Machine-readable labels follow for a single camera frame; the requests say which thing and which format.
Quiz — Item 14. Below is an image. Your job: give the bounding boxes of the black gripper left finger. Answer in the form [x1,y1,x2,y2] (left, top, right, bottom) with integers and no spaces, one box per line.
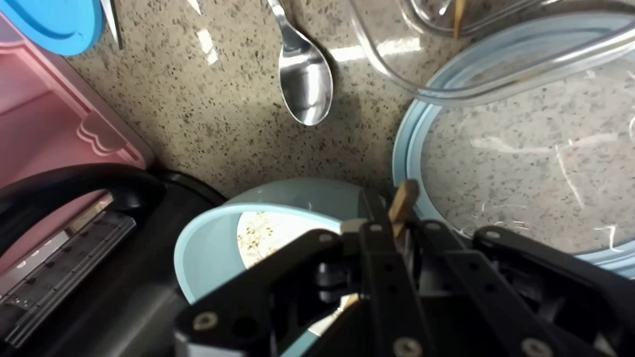
[172,187,432,357]

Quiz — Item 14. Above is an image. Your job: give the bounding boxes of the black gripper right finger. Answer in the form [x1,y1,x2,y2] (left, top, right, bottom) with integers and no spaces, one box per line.
[402,219,635,357]

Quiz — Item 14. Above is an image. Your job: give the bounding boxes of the wooden chopstick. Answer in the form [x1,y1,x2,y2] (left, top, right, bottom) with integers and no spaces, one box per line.
[386,179,420,245]
[449,0,467,52]

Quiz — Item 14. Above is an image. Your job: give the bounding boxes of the large light blue bowl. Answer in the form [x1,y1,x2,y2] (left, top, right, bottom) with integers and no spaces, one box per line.
[172,177,392,308]

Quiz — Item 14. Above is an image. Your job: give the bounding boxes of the light blue round plate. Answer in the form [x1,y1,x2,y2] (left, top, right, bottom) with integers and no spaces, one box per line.
[390,13,635,280]

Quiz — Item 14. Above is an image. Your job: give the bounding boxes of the metal spoon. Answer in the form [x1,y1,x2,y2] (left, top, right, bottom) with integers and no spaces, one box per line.
[265,0,334,130]

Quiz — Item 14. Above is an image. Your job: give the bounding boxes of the black steel electric kettle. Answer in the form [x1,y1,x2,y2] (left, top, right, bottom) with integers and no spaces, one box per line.
[0,165,229,357]

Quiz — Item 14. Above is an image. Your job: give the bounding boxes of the pink knife block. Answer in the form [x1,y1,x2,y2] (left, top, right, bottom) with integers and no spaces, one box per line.
[0,17,156,274]

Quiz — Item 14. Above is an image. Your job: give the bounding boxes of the bright blue silicone lid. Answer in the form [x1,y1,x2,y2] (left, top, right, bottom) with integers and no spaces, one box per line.
[0,0,106,60]

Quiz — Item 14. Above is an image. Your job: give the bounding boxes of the orange handled scissors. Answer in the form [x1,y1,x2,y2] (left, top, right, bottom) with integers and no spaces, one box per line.
[96,0,122,50]

